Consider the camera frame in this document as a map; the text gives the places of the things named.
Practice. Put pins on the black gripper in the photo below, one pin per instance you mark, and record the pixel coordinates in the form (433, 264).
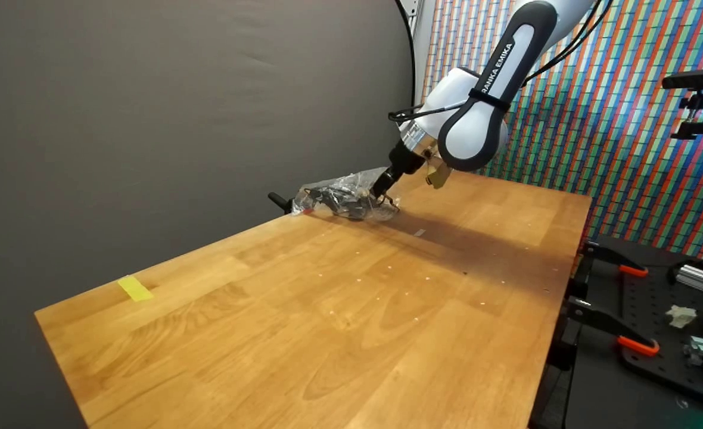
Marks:
(407, 162)

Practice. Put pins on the clear plastic bag with labels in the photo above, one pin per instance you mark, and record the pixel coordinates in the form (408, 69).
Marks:
(327, 194)

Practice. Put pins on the black clamp with orange pad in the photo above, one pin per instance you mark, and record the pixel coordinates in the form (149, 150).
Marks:
(280, 201)

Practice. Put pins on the colourful patterned backdrop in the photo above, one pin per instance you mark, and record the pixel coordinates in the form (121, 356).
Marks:
(644, 182)

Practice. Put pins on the grey fabric backdrop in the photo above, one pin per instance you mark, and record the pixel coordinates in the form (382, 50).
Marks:
(127, 120)

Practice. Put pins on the yellow tape strip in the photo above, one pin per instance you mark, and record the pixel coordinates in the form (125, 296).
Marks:
(135, 288)

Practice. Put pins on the black perforated board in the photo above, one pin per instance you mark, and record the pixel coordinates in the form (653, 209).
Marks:
(653, 308)

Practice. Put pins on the small whitish tape piece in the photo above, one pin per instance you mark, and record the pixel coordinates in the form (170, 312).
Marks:
(683, 315)

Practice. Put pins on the white rectangular bar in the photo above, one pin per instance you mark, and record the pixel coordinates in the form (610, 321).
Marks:
(701, 276)

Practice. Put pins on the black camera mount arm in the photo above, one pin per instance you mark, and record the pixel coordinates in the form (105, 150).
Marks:
(697, 79)

